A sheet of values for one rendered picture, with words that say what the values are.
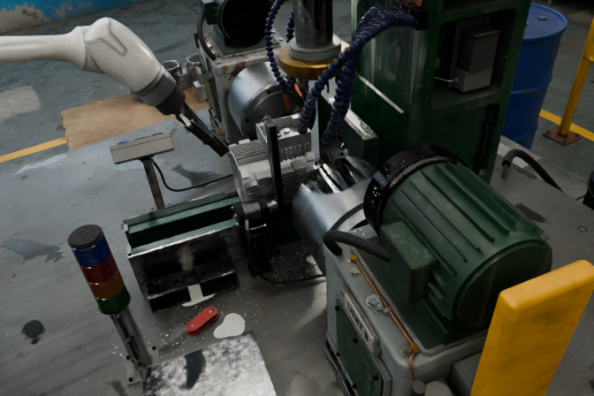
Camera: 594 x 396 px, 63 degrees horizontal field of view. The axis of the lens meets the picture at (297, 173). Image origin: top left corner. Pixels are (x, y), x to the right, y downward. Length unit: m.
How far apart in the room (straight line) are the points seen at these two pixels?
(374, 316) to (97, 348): 0.75
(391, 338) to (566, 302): 0.25
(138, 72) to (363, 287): 0.66
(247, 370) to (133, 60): 0.69
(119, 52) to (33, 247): 0.77
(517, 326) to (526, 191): 1.08
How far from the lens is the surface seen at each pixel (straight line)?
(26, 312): 1.49
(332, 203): 1.01
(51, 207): 1.80
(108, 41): 1.11
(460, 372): 0.82
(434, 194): 0.72
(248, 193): 1.23
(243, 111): 1.46
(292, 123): 1.32
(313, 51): 1.14
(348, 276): 0.85
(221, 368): 1.05
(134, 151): 1.44
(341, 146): 1.31
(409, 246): 0.68
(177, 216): 1.39
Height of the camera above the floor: 1.80
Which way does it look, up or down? 37 degrees down
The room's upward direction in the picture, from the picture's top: 4 degrees counter-clockwise
